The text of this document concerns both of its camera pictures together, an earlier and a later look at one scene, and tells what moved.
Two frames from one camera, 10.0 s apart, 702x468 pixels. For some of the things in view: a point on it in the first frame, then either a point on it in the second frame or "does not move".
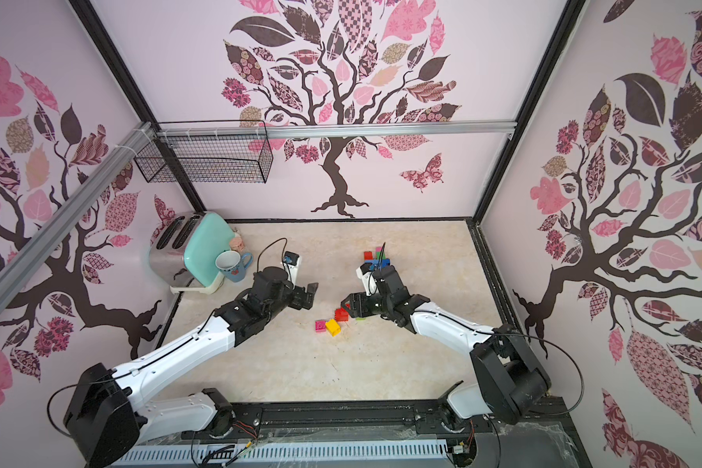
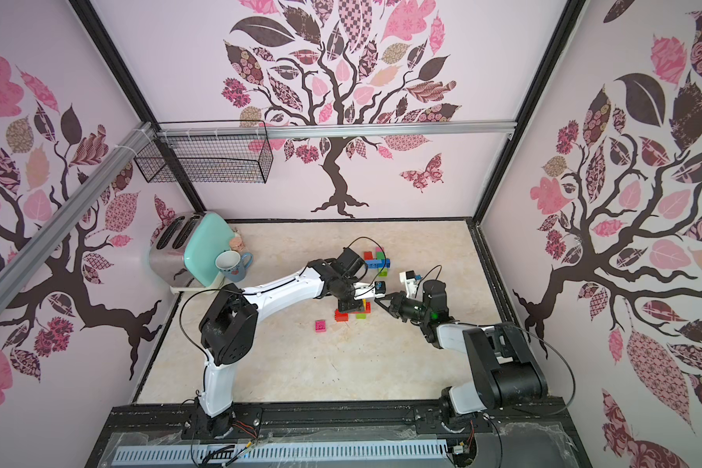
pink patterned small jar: [237, 244] does not move
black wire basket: [208, 152] does not move
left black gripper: [299, 302] -> [354, 306]
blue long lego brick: [383, 262] does not move
